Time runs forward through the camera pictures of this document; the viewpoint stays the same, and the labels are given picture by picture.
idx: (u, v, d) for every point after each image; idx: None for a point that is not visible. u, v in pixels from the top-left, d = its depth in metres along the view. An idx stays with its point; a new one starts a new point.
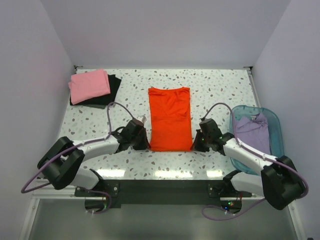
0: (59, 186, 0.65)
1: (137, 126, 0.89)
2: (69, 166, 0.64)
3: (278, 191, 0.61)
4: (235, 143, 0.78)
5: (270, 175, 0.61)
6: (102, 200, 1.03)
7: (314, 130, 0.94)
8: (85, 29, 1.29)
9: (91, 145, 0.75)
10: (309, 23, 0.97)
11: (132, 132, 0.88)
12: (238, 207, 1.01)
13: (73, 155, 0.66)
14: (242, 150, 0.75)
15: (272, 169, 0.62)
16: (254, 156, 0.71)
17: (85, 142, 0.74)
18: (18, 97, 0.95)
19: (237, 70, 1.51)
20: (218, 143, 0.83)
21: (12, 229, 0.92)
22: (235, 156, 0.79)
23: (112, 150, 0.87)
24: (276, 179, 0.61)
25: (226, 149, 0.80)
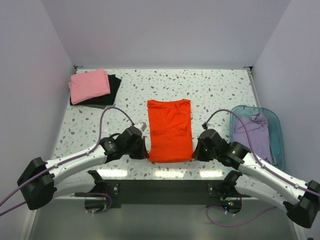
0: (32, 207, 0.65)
1: (134, 134, 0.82)
2: (39, 192, 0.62)
3: (311, 219, 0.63)
4: (254, 161, 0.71)
5: (306, 207, 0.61)
6: (102, 200, 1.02)
7: (313, 130, 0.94)
8: (85, 29, 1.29)
9: (67, 165, 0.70)
10: (309, 23, 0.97)
11: (127, 140, 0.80)
12: (238, 207, 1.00)
13: (43, 181, 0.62)
14: (266, 173, 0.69)
15: (306, 200, 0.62)
16: (282, 182, 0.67)
17: (59, 164, 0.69)
18: (18, 97, 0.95)
19: (237, 71, 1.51)
20: (230, 158, 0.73)
21: (13, 229, 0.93)
22: (252, 176, 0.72)
23: (101, 162, 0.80)
24: (310, 210, 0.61)
25: (244, 169, 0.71)
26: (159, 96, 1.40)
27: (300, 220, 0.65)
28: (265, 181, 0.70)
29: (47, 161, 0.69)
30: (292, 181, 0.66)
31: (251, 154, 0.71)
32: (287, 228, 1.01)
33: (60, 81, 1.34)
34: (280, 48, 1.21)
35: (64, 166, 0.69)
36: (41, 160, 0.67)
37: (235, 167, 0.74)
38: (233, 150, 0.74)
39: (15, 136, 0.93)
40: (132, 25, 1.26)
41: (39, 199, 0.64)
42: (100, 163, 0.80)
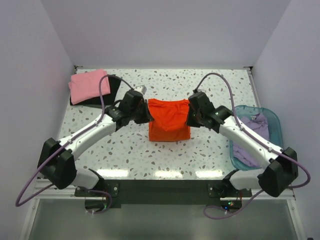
0: (62, 185, 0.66)
1: (135, 97, 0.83)
2: (61, 169, 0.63)
3: (279, 184, 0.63)
4: (234, 124, 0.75)
5: (274, 169, 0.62)
6: (102, 200, 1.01)
7: (313, 130, 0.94)
8: (85, 30, 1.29)
9: (81, 138, 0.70)
10: (309, 23, 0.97)
11: (130, 104, 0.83)
12: (238, 207, 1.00)
13: (61, 158, 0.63)
14: (243, 134, 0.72)
15: (277, 163, 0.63)
16: (257, 144, 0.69)
17: (72, 139, 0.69)
18: (18, 97, 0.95)
19: (237, 70, 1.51)
20: (213, 118, 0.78)
21: (13, 229, 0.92)
22: (233, 138, 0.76)
23: (112, 129, 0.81)
24: (279, 171, 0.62)
25: (223, 129, 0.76)
26: (159, 96, 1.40)
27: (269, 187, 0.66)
28: (242, 143, 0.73)
29: (60, 140, 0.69)
30: (267, 144, 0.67)
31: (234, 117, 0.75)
32: (286, 227, 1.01)
33: (60, 81, 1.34)
34: (280, 48, 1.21)
35: (78, 139, 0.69)
36: (54, 140, 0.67)
37: (215, 129, 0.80)
38: (217, 112, 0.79)
39: (15, 136, 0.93)
40: (132, 24, 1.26)
41: (64, 176, 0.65)
42: (111, 131, 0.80)
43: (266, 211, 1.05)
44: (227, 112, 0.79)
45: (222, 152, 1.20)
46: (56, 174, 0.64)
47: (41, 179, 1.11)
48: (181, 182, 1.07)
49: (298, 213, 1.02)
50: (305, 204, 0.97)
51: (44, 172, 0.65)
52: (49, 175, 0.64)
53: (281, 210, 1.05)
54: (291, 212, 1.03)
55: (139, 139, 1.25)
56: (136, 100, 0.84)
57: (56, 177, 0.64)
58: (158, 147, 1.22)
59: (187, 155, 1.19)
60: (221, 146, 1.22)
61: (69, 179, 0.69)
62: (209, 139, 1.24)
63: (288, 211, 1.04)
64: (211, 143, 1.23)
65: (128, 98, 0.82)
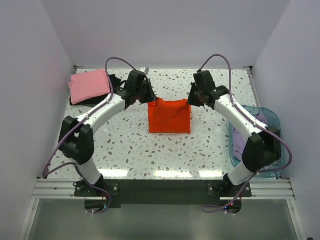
0: (82, 160, 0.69)
1: (139, 76, 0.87)
2: (82, 142, 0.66)
3: (258, 157, 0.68)
4: (228, 101, 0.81)
5: (255, 141, 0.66)
6: (102, 200, 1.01)
7: (313, 130, 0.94)
8: (85, 30, 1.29)
9: (97, 115, 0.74)
10: (309, 23, 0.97)
11: (135, 83, 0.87)
12: (238, 207, 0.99)
13: (81, 131, 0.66)
14: (234, 110, 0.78)
15: (258, 136, 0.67)
16: (244, 120, 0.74)
17: (89, 115, 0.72)
18: (18, 97, 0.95)
19: (237, 71, 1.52)
20: (211, 95, 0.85)
21: (13, 229, 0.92)
22: (226, 114, 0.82)
23: (121, 108, 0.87)
24: (260, 145, 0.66)
25: (218, 105, 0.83)
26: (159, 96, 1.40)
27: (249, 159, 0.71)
28: (233, 119, 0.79)
29: (77, 117, 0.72)
30: (253, 120, 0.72)
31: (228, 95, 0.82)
32: (286, 227, 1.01)
33: (60, 81, 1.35)
34: (280, 47, 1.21)
35: (94, 116, 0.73)
36: (72, 117, 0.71)
37: (212, 106, 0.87)
38: (215, 90, 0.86)
39: (15, 136, 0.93)
40: (132, 25, 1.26)
41: (84, 150, 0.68)
42: (120, 109, 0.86)
43: (266, 211, 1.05)
44: (224, 90, 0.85)
45: (222, 152, 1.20)
46: (77, 148, 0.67)
47: (41, 179, 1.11)
48: (180, 182, 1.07)
49: (298, 213, 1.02)
50: (305, 204, 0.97)
51: (64, 149, 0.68)
52: (70, 150, 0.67)
53: (281, 210, 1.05)
54: (291, 212, 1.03)
55: (139, 139, 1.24)
56: (140, 79, 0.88)
57: (77, 151, 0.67)
58: (158, 147, 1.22)
59: (187, 155, 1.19)
60: (221, 146, 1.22)
61: (88, 155, 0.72)
62: (209, 139, 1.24)
63: (288, 211, 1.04)
64: (211, 143, 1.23)
65: (133, 77, 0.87)
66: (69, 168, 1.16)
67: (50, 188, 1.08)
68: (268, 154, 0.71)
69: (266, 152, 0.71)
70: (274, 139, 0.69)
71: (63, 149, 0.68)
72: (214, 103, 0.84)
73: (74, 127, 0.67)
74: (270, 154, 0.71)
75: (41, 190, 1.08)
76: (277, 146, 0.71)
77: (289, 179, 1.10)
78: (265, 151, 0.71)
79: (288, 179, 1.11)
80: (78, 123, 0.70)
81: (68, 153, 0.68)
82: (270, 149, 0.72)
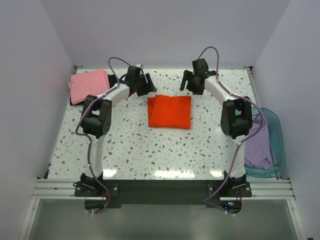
0: (103, 131, 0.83)
1: (137, 69, 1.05)
2: (105, 112, 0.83)
3: (229, 121, 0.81)
4: (214, 79, 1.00)
5: (228, 105, 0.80)
6: (102, 200, 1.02)
7: (313, 130, 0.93)
8: (85, 30, 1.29)
9: (111, 95, 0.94)
10: (309, 22, 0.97)
11: (134, 74, 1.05)
12: (238, 207, 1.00)
13: (104, 103, 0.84)
14: (217, 86, 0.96)
15: (231, 102, 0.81)
16: (223, 91, 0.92)
17: (106, 94, 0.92)
18: (18, 97, 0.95)
19: (237, 70, 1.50)
20: (202, 76, 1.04)
21: (12, 229, 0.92)
22: (211, 89, 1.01)
23: (126, 94, 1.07)
24: (231, 109, 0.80)
25: (206, 83, 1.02)
26: None
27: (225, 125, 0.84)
28: (216, 93, 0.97)
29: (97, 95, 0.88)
30: (229, 91, 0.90)
31: (216, 75, 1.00)
32: (286, 227, 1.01)
33: (60, 81, 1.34)
34: (280, 47, 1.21)
35: (109, 95, 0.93)
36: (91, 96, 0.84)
37: (203, 85, 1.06)
38: (206, 72, 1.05)
39: (15, 136, 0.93)
40: (132, 25, 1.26)
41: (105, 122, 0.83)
42: (125, 94, 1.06)
43: (266, 211, 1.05)
44: (213, 71, 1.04)
45: (222, 152, 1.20)
46: (99, 119, 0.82)
47: (41, 179, 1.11)
48: (181, 182, 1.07)
49: (298, 213, 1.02)
50: (305, 204, 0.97)
51: (86, 121, 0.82)
52: (93, 121, 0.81)
53: (281, 210, 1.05)
54: (291, 212, 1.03)
55: (139, 139, 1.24)
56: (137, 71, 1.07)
57: (100, 120, 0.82)
58: (158, 147, 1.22)
59: (187, 155, 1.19)
60: (221, 146, 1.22)
61: (106, 128, 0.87)
62: (209, 139, 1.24)
63: (288, 211, 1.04)
64: (211, 143, 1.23)
65: (131, 70, 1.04)
66: (69, 167, 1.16)
67: (50, 188, 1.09)
68: (240, 119, 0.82)
69: (239, 118, 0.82)
70: (246, 105, 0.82)
71: (86, 120, 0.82)
72: (204, 82, 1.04)
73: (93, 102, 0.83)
74: (244, 123, 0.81)
75: (42, 190, 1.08)
76: (248, 113, 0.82)
77: (289, 179, 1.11)
78: (238, 117, 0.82)
79: (288, 179, 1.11)
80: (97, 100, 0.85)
81: (90, 126, 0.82)
82: (244, 116, 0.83)
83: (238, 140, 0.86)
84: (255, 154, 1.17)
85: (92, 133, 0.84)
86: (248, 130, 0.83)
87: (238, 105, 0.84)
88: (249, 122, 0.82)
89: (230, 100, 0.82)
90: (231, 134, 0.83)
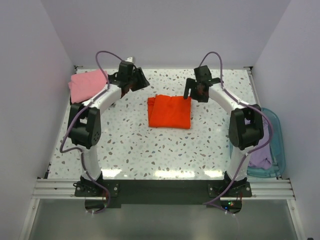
0: (93, 142, 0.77)
1: (129, 65, 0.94)
2: (92, 122, 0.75)
3: (239, 131, 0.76)
4: (219, 87, 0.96)
5: (237, 115, 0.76)
6: (102, 200, 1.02)
7: (313, 130, 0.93)
8: (85, 30, 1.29)
9: (99, 100, 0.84)
10: (309, 22, 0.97)
11: (126, 72, 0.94)
12: (238, 207, 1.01)
13: (91, 112, 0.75)
14: (223, 94, 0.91)
15: (240, 112, 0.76)
16: (230, 99, 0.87)
17: (93, 100, 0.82)
18: (18, 97, 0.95)
19: (237, 71, 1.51)
20: (206, 84, 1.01)
21: (13, 229, 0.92)
22: (216, 98, 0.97)
23: (118, 96, 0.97)
24: (241, 119, 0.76)
25: (211, 91, 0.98)
26: None
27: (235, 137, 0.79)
28: (222, 101, 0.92)
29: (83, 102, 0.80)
30: (237, 99, 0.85)
31: (220, 83, 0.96)
32: (286, 227, 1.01)
33: (60, 81, 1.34)
34: (280, 47, 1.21)
35: (98, 102, 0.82)
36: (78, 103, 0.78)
37: (208, 93, 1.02)
38: (210, 80, 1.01)
39: (15, 136, 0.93)
40: (132, 25, 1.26)
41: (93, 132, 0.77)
42: (118, 96, 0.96)
43: (266, 211, 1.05)
44: (217, 79, 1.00)
45: (222, 152, 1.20)
46: (87, 130, 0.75)
47: (41, 179, 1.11)
48: (181, 182, 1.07)
49: (298, 213, 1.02)
50: (306, 204, 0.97)
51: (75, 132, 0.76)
52: (81, 132, 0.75)
53: (281, 210, 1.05)
54: (291, 212, 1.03)
55: (139, 139, 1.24)
56: (130, 68, 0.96)
57: (89, 132, 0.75)
58: (158, 147, 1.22)
59: (187, 155, 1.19)
60: (221, 146, 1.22)
61: (96, 138, 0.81)
62: (209, 139, 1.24)
63: (288, 211, 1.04)
64: (211, 143, 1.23)
65: (123, 67, 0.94)
66: (69, 168, 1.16)
67: (50, 188, 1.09)
68: (250, 129, 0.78)
69: (248, 128, 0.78)
70: (255, 114, 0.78)
71: (74, 131, 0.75)
72: (209, 91, 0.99)
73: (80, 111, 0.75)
74: (254, 132, 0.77)
75: (42, 190, 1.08)
76: (258, 122, 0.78)
77: (289, 179, 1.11)
78: (248, 127, 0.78)
79: (288, 179, 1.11)
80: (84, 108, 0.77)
81: (78, 136, 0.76)
82: (254, 126, 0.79)
83: (245, 151, 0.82)
84: (256, 154, 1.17)
85: (82, 143, 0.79)
86: (258, 140, 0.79)
87: (247, 114, 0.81)
88: (260, 132, 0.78)
89: (239, 109, 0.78)
90: (240, 146, 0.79)
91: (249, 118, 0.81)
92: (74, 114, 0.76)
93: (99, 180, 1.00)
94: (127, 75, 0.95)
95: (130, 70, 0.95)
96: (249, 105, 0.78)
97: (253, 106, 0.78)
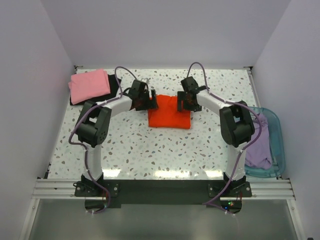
0: (98, 141, 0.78)
1: (141, 84, 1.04)
2: (102, 121, 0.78)
3: (230, 128, 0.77)
4: (206, 92, 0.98)
5: (225, 112, 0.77)
6: (102, 200, 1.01)
7: (313, 130, 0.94)
8: (85, 30, 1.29)
9: (112, 104, 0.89)
10: (309, 22, 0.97)
11: (138, 89, 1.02)
12: (238, 207, 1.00)
13: (103, 111, 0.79)
14: (210, 97, 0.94)
15: (228, 109, 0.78)
16: (217, 101, 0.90)
17: (107, 101, 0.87)
18: (18, 97, 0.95)
19: (237, 71, 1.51)
20: (193, 93, 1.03)
21: (13, 229, 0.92)
22: (205, 102, 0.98)
23: (127, 107, 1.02)
24: (230, 115, 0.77)
25: (199, 97, 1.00)
26: None
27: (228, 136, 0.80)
28: (211, 105, 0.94)
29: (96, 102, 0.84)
30: (223, 99, 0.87)
31: (206, 88, 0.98)
32: (286, 227, 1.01)
33: (60, 81, 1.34)
34: (280, 47, 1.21)
35: (110, 103, 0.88)
36: (91, 102, 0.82)
37: (197, 101, 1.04)
38: (197, 88, 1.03)
39: (15, 137, 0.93)
40: (132, 25, 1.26)
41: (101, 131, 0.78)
42: (126, 107, 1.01)
43: (266, 211, 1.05)
44: (203, 86, 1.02)
45: (222, 152, 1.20)
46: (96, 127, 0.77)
47: (41, 180, 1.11)
48: (181, 182, 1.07)
49: (298, 213, 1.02)
50: (306, 204, 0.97)
51: (81, 130, 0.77)
52: (89, 128, 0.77)
53: (281, 210, 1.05)
54: (291, 212, 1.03)
55: (139, 139, 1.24)
56: (142, 87, 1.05)
57: (96, 128, 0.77)
58: (158, 147, 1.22)
59: (187, 155, 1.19)
60: (221, 146, 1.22)
61: (102, 138, 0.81)
62: (209, 139, 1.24)
63: (288, 211, 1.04)
64: (211, 143, 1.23)
65: (136, 84, 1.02)
66: (69, 168, 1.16)
67: (50, 188, 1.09)
68: (240, 125, 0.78)
69: (239, 125, 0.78)
70: (243, 110, 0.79)
71: (81, 128, 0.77)
72: (197, 98, 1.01)
73: (88, 110, 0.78)
74: (245, 127, 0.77)
75: (42, 190, 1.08)
76: (248, 118, 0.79)
77: (289, 179, 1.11)
78: (238, 123, 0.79)
79: (288, 179, 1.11)
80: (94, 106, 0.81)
81: (85, 134, 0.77)
82: (244, 122, 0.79)
83: (240, 147, 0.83)
84: (256, 154, 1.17)
85: (87, 141, 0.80)
86: (250, 136, 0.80)
87: (235, 111, 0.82)
88: (251, 126, 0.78)
89: (227, 107, 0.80)
90: (234, 143, 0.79)
91: (238, 116, 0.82)
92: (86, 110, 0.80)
93: (99, 180, 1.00)
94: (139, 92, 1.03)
95: (142, 88, 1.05)
96: (235, 102, 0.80)
97: (240, 103, 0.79)
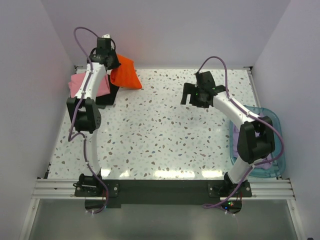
0: (97, 126, 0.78)
1: (106, 40, 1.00)
2: (91, 110, 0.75)
3: (249, 146, 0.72)
4: (225, 96, 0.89)
5: (247, 129, 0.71)
6: (102, 200, 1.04)
7: (313, 131, 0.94)
8: (81, 28, 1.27)
9: (90, 87, 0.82)
10: (308, 23, 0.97)
11: (105, 45, 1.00)
12: (238, 207, 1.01)
13: (88, 101, 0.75)
14: (229, 104, 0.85)
15: (250, 125, 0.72)
16: (238, 111, 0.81)
17: (83, 90, 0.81)
18: (18, 97, 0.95)
19: (237, 71, 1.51)
20: (210, 93, 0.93)
21: (13, 229, 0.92)
22: (221, 107, 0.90)
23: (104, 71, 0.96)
24: (252, 133, 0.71)
25: (215, 100, 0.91)
26: (159, 96, 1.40)
27: (243, 151, 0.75)
28: (228, 112, 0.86)
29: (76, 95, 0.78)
30: (246, 111, 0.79)
31: (226, 92, 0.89)
32: (286, 227, 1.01)
33: (60, 81, 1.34)
34: (280, 48, 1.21)
35: (87, 88, 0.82)
36: (72, 98, 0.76)
37: (211, 102, 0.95)
38: (214, 88, 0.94)
39: (15, 137, 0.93)
40: (132, 25, 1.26)
41: (95, 118, 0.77)
42: (103, 72, 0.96)
43: (266, 212, 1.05)
44: (221, 86, 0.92)
45: (222, 152, 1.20)
46: (89, 119, 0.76)
47: (41, 179, 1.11)
48: (180, 182, 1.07)
49: (298, 213, 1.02)
50: (306, 205, 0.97)
51: (79, 125, 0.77)
52: (84, 121, 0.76)
53: (281, 210, 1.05)
54: (291, 212, 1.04)
55: (139, 139, 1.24)
56: (108, 43, 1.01)
57: (90, 119, 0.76)
58: (158, 147, 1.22)
59: (187, 155, 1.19)
60: (221, 146, 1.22)
61: (99, 120, 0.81)
62: (209, 139, 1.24)
63: (288, 211, 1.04)
64: (211, 143, 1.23)
65: (101, 42, 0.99)
66: (69, 168, 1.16)
67: (50, 188, 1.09)
68: (260, 143, 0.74)
69: (258, 142, 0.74)
70: (266, 127, 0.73)
71: (78, 123, 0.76)
72: (212, 99, 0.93)
73: (76, 107, 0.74)
74: (265, 145, 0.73)
75: (42, 191, 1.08)
76: (270, 136, 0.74)
77: (289, 179, 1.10)
78: (258, 141, 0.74)
79: (288, 179, 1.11)
80: (79, 100, 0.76)
81: (84, 126, 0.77)
82: (264, 140, 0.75)
83: (253, 163, 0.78)
84: None
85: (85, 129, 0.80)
86: (267, 154, 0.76)
87: (257, 126, 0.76)
88: (271, 144, 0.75)
89: (248, 123, 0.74)
90: (250, 161, 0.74)
91: (258, 131, 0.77)
92: (72, 108, 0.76)
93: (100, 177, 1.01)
94: (107, 50, 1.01)
95: (107, 45, 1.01)
96: (259, 118, 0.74)
97: (263, 119, 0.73)
